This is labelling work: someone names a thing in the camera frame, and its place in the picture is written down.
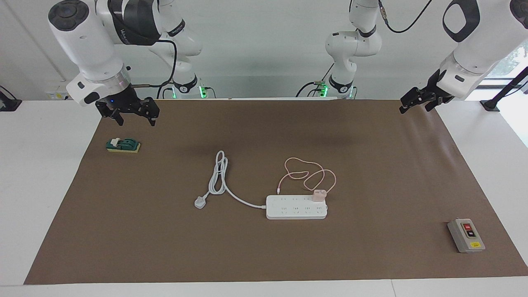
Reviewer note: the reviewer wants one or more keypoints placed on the white power strip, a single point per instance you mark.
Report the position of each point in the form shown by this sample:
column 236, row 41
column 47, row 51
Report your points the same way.
column 293, row 208

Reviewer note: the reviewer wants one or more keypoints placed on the pink charger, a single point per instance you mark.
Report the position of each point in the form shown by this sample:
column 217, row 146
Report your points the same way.
column 319, row 195

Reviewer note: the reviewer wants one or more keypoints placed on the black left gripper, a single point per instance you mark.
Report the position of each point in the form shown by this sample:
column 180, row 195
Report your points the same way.
column 437, row 90

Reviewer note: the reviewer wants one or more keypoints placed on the grey on-off switch box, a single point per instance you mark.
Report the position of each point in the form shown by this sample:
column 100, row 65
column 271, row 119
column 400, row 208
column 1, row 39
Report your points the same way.
column 466, row 235

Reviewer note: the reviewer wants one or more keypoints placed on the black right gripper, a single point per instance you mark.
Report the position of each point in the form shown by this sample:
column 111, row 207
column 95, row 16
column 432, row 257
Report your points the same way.
column 123, row 103

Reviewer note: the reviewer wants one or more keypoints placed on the white wall socket box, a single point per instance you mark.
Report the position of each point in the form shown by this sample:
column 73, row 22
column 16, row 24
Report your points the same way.
column 57, row 95

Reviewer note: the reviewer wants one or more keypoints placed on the black table bracket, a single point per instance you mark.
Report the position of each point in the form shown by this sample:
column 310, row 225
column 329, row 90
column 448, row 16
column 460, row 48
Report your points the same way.
column 8, row 103

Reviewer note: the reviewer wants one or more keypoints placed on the window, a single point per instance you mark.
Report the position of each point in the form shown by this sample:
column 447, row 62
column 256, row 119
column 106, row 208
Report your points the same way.
column 513, row 62

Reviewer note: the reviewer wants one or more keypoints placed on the brown table mat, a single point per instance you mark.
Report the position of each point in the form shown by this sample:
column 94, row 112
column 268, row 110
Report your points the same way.
column 288, row 247

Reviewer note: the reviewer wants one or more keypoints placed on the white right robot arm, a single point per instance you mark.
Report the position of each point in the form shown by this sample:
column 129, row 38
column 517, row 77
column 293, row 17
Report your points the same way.
column 90, row 45

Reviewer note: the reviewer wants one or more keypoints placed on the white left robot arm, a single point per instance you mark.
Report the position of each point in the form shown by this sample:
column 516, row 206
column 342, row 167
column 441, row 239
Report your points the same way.
column 486, row 45

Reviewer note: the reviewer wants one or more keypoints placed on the green knife switch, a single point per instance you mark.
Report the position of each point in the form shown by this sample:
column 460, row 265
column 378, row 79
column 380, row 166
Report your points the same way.
column 123, row 145

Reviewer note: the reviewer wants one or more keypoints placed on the black clamp stand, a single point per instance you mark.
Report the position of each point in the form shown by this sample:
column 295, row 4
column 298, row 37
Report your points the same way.
column 505, row 88

